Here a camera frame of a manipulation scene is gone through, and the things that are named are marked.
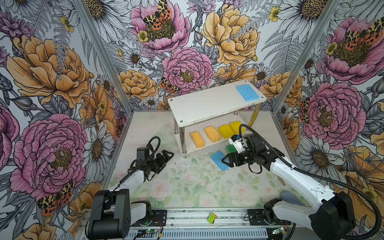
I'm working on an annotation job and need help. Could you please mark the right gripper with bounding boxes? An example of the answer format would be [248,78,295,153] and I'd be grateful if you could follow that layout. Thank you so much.
[221,148,258,167]

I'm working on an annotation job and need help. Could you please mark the small wooden mallet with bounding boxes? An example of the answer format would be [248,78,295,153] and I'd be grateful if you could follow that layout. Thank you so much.
[278,177,286,186]

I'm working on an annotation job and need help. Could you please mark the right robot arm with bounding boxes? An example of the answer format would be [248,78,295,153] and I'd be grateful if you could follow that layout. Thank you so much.
[222,134,356,240]

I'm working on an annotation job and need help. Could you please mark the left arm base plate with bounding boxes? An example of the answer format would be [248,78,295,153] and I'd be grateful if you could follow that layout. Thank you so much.
[131,210,168,227]

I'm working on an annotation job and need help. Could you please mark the green orange small block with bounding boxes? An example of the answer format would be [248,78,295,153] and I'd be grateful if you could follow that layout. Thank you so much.
[207,213,217,224]

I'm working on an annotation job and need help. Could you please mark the yellow sponge front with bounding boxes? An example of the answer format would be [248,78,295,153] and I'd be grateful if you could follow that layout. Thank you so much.
[230,121,242,135]

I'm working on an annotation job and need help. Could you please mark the white two-tier shelf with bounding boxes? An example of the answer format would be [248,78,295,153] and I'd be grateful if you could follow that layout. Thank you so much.
[168,80,267,157]

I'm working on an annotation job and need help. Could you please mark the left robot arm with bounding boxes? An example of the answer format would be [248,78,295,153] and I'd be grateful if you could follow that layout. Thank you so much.
[85,147,174,240]

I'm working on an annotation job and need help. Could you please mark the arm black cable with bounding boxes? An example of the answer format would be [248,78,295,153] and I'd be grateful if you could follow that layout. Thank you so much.
[84,136,162,239]
[238,123,382,240]

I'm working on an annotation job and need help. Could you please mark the blue grey oval pad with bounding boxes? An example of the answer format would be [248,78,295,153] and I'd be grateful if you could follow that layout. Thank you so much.
[280,190,306,206]

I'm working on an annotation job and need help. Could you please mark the yellow sponge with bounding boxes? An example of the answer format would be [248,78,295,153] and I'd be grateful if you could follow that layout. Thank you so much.
[218,125,235,139]
[230,121,242,135]

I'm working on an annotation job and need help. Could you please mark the aluminium front rail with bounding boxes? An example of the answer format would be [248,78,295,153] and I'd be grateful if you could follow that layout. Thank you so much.
[76,206,337,240]

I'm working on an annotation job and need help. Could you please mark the blue sponge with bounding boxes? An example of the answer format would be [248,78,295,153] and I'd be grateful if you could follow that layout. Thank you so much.
[210,151,229,172]
[236,85,259,102]

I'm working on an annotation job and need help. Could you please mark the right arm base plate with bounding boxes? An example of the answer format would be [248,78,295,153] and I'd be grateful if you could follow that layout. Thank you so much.
[247,209,291,226]

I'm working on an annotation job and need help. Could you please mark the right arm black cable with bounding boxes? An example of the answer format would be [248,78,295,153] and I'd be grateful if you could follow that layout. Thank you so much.
[238,123,382,240]

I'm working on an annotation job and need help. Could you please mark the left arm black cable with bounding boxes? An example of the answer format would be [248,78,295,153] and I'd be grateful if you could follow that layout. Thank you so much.
[84,136,162,239]

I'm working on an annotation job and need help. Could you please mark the green sponge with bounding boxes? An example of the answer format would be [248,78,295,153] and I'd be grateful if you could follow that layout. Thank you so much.
[225,145,237,154]

